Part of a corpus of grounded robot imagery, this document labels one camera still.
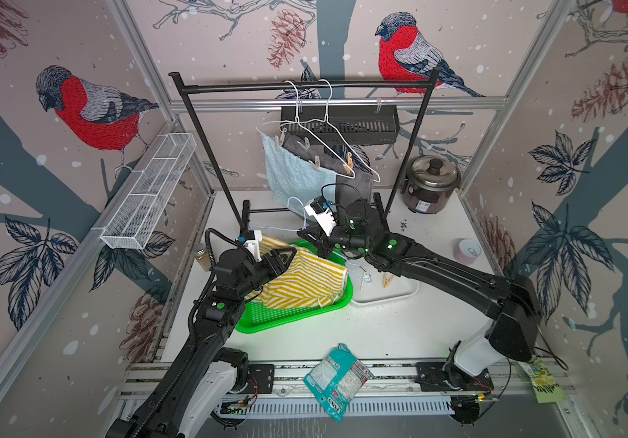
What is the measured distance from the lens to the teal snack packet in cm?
70

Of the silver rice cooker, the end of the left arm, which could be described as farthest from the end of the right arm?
the silver rice cooker

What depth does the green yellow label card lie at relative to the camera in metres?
0.71

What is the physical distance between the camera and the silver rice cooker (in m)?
1.02

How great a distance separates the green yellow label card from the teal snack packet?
44 centimetres

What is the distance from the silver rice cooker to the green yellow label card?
1.90ft
